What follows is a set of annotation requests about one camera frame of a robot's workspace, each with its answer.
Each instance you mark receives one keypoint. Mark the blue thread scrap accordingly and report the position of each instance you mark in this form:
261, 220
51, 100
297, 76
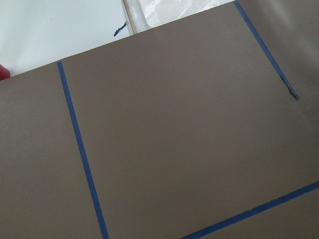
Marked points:
120, 28

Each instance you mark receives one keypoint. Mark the brown paper table cover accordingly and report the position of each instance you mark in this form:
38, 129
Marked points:
203, 128

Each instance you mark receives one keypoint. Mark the clear plastic bag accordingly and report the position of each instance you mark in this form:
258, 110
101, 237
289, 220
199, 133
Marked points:
146, 14

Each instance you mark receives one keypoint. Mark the red cylinder tube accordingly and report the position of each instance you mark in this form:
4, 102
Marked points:
4, 73

